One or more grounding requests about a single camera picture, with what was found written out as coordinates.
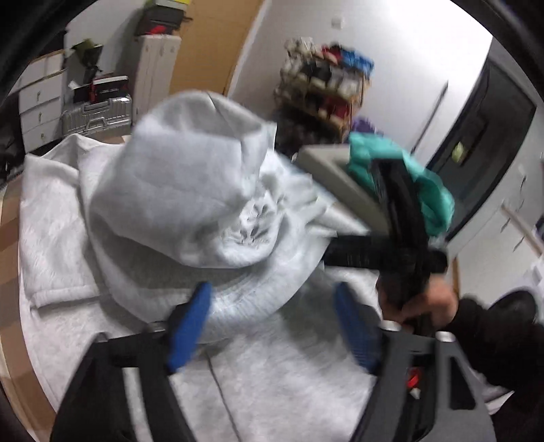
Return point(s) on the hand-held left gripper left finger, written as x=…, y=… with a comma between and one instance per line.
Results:
x=189, y=331

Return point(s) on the light grey hoodie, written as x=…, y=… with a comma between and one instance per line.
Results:
x=170, y=191

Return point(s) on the dark wrapped bouquet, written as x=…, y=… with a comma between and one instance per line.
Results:
x=87, y=57

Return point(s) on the white desk with drawers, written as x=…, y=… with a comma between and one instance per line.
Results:
x=40, y=102

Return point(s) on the yellow lid shoe box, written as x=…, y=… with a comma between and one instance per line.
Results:
x=168, y=3

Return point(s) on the black shoe box red logo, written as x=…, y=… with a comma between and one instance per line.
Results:
x=161, y=28

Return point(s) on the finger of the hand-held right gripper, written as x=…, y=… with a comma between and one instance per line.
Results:
x=357, y=253

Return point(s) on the black box red trim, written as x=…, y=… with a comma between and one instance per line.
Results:
x=109, y=88

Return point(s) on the black door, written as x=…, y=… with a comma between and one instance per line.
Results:
x=480, y=140

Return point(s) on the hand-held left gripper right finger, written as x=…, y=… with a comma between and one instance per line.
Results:
x=357, y=327

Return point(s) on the teal hoodie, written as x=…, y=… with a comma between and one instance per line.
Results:
x=429, y=191

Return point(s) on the person's right forearm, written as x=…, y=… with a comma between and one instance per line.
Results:
x=488, y=340

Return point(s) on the dark wall rod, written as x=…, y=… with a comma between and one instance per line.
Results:
x=433, y=110

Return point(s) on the person's right hand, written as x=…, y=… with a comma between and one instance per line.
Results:
x=437, y=301

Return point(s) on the wooden shoe rack with shoes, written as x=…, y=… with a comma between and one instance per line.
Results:
x=323, y=72

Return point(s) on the white light switch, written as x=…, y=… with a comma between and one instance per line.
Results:
x=337, y=22

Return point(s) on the purple garment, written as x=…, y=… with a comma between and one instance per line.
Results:
x=365, y=126

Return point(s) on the silver suitcase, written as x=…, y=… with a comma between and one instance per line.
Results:
x=97, y=114

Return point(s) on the tall white cabinet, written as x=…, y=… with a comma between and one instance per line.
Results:
x=155, y=76

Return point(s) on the plain black shoe box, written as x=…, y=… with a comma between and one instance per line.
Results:
x=165, y=14

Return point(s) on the grey flat panel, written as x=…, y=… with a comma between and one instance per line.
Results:
x=335, y=178

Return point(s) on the wooden door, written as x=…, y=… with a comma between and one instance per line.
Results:
x=212, y=46

